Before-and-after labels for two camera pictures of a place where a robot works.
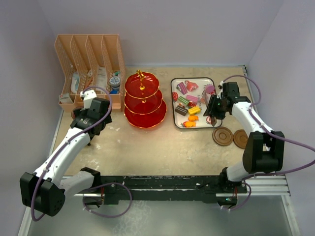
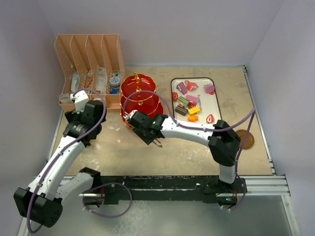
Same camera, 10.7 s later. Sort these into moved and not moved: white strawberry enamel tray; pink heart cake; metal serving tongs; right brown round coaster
Moved: metal serving tongs
Not moved: right brown round coaster; pink heart cake; white strawberry enamel tray
